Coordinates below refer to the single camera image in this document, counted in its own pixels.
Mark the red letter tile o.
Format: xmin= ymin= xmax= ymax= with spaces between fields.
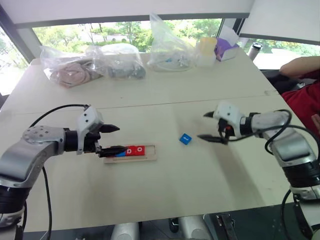
xmin=134 ymin=145 xmax=147 ymax=157

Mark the small black clip part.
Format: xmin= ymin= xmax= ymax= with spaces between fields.
xmin=168 ymin=218 xmax=181 ymax=234

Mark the wooden letter tray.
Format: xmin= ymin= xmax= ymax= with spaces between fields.
xmin=103 ymin=143 xmax=159 ymax=165

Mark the silver rounded robot leg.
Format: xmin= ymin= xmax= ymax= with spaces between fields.
xmin=109 ymin=221 xmax=141 ymax=240
xmin=178 ymin=215 xmax=212 ymax=240

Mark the plastic bag with grey items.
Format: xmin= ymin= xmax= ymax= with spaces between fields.
xmin=86 ymin=42 xmax=147 ymax=81

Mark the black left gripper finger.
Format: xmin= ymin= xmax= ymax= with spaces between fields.
xmin=99 ymin=123 xmax=121 ymax=134
xmin=99 ymin=145 xmax=127 ymax=158

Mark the black metal bracket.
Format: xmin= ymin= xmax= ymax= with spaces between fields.
xmin=215 ymin=213 xmax=239 ymax=240

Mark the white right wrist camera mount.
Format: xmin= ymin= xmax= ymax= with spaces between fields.
xmin=212 ymin=101 xmax=246 ymax=139

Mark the silver tumbler with black lid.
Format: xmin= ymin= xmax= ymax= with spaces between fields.
xmin=247 ymin=42 xmax=264 ymax=60

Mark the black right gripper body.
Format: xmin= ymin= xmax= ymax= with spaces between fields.
xmin=216 ymin=119 xmax=237 ymax=146

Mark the black chair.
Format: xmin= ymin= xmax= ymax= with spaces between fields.
xmin=261 ymin=69 xmax=306 ymax=95

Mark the person in red shirt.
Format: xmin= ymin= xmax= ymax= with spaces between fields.
xmin=281 ymin=69 xmax=320 ymax=137

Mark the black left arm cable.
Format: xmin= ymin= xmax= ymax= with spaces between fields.
xmin=28 ymin=104 xmax=91 ymax=240

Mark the yellow translucent plastic cup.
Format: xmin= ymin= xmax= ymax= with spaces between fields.
xmin=195 ymin=36 xmax=218 ymax=67

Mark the person's bare hand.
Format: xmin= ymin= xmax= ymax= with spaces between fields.
xmin=310 ymin=113 xmax=320 ymax=131

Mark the purple and white box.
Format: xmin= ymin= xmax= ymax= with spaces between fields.
xmin=214 ymin=24 xmax=241 ymax=62

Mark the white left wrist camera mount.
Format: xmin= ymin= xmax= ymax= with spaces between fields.
xmin=75 ymin=105 xmax=105 ymax=156

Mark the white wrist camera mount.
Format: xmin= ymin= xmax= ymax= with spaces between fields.
xmin=212 ymin=101 xmax=246 ymax=139
xmin=75 ymin=105 xmax=105 ymax=156

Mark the plastic bag with pink items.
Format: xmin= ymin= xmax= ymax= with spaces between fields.
xmin=39 ymin=44 xmax=105 ymax=89

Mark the clear plastic bag with cables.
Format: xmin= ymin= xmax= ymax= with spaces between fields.
xmin=146 ymin=12 xmax=197 ymax=73

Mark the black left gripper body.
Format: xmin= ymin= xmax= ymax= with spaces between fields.
xmin=83 ymin=130 xmax=104 ymax=159

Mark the blue letter tile t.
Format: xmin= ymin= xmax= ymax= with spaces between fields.
xmin=178 ymin=132 xmax=193 ymax=146

